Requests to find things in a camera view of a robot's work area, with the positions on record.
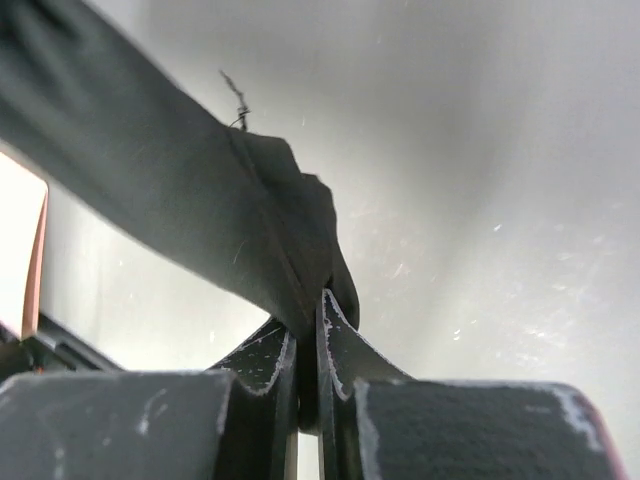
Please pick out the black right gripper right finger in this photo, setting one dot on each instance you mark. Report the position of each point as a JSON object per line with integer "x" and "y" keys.
{"x": 377, "y": 422}

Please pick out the black printed t-shirt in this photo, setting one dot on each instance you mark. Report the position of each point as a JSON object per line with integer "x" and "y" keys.
{"x": 87, "y": 108}

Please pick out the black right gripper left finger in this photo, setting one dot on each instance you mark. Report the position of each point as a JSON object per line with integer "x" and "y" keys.
{"x": 67, "y": 413}

